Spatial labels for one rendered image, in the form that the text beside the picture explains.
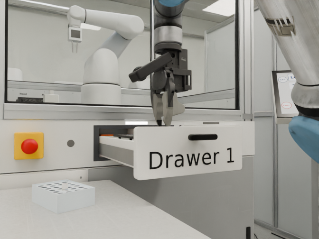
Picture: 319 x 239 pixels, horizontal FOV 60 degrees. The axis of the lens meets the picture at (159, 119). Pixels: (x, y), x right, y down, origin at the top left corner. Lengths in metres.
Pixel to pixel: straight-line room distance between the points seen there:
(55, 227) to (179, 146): 0.29
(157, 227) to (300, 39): 0.35
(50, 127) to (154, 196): 0.42
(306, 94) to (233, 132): 0.36
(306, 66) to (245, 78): 0.88
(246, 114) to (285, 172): 1.42
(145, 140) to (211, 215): 0.64
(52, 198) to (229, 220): 0.80
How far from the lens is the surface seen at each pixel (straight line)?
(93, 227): 0.51
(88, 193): 0.62
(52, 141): 0.87
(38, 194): 0.66
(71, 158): 0.88
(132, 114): 0.93
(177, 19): 0.75
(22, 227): 0.55
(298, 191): 2.53
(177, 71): 0.71
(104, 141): 0.85
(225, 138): 0.70
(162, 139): 0.59
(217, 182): 1.14
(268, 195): 2.74
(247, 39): 1.28
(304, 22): 0.34
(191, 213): 1.09
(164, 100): 0.69
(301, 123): 0.39
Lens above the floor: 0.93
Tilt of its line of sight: 1 degrees up
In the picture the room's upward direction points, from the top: straight up
